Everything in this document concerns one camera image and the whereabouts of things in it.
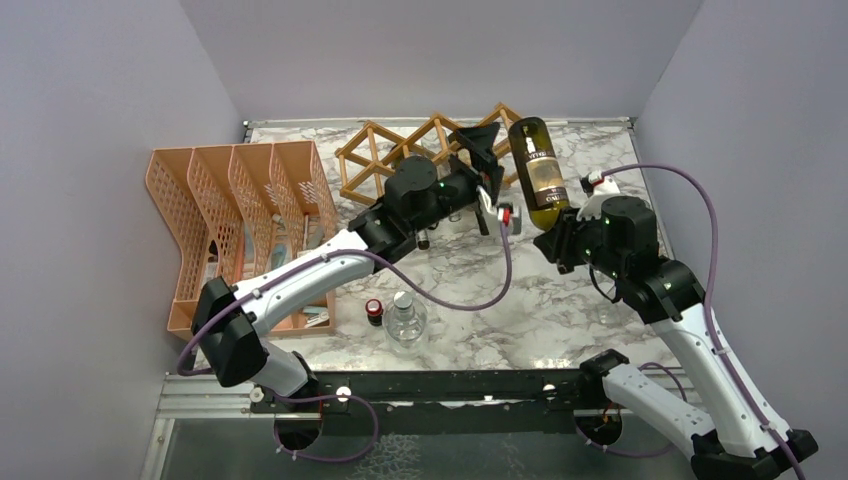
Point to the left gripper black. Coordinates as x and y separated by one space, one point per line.
485 171

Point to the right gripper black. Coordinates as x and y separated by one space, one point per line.
557 244

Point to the green wine bottle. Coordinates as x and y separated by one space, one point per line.
423 240
539 172

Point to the round clear glass decanter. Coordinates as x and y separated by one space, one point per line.
405 324

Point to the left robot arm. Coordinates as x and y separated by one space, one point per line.
231 320

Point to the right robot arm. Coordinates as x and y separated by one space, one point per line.
734 433

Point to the small red capped jar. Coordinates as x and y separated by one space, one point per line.
374 312

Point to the peach plastic file organizer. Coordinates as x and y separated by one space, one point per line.
238 211

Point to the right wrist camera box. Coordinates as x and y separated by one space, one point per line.
598 189

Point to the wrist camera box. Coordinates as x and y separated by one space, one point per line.
598 189
491 216

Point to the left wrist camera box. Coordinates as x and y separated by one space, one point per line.
491 216

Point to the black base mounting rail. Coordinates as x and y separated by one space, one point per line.
551 401

